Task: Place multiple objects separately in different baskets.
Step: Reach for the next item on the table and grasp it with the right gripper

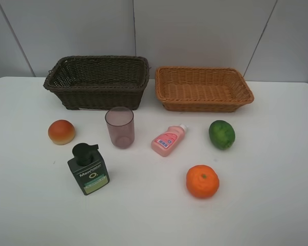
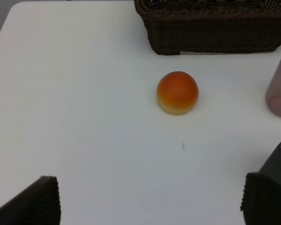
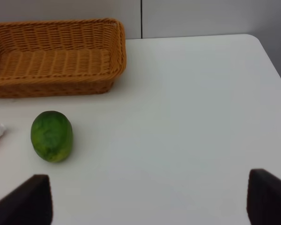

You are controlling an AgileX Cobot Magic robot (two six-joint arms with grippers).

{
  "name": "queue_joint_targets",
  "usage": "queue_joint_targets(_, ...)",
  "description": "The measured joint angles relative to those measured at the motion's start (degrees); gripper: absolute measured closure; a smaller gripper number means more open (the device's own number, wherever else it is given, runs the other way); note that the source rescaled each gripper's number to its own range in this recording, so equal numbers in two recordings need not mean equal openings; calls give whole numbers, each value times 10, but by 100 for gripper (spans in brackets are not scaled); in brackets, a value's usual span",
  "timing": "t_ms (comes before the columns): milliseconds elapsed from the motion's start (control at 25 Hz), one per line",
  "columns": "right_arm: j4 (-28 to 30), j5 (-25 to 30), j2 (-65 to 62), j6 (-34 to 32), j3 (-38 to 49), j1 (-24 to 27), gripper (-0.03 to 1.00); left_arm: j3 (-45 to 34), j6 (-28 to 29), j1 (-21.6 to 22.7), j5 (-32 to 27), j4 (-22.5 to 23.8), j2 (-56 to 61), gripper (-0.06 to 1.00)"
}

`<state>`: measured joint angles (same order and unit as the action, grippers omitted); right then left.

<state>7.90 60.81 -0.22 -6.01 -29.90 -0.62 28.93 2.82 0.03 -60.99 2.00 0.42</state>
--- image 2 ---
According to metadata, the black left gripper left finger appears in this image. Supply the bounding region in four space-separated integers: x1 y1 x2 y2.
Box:
0 176 61 225

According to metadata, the round orange bread bun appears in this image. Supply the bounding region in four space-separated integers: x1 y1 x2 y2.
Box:
156 71 199 115

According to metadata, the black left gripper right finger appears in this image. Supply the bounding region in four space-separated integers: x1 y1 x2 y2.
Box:
240 172 281 225

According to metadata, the dark brown wicker basket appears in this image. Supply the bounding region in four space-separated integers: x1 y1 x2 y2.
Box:
134 0 281 55

